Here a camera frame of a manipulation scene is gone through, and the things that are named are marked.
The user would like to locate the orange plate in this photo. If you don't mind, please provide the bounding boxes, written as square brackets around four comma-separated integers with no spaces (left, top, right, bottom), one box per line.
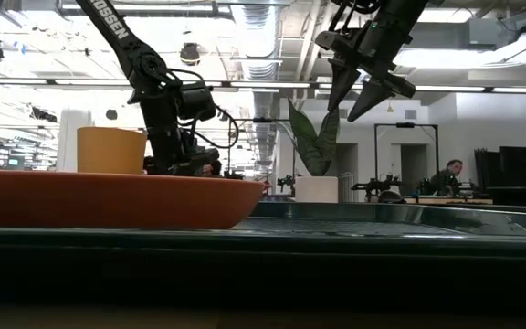
[0,168,267,230]

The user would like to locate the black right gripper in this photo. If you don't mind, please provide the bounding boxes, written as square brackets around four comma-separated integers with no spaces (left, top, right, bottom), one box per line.
[315,18,417,123]

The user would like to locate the black monitors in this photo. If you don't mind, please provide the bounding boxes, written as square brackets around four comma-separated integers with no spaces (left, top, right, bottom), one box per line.
[474,145,526,189]

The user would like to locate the silver ventilation duct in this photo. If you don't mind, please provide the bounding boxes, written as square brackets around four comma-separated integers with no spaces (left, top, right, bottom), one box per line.
[230,0,289,179]

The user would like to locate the person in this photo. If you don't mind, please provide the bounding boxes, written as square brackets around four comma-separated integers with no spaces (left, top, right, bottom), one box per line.
[429,158,465,196]

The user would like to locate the yellow cup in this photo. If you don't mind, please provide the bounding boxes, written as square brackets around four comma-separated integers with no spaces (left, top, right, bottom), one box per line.
[77,126,148,175]

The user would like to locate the dark green tray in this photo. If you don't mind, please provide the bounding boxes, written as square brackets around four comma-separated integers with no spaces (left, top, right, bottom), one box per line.
[0,202,526,307]

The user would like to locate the green snake plant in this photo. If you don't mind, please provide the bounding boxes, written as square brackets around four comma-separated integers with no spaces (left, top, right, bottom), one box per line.
[288,99,341,177]

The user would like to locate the white plant pot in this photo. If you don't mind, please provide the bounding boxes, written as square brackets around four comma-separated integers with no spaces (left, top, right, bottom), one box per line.
[294,175,340,204]

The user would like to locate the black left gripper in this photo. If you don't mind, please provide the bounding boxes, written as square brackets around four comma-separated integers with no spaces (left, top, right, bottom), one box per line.
[146,127,221,177]

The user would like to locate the black rectangular frame rig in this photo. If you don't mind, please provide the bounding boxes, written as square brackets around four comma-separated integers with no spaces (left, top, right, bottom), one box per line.
[373,122,439,184]

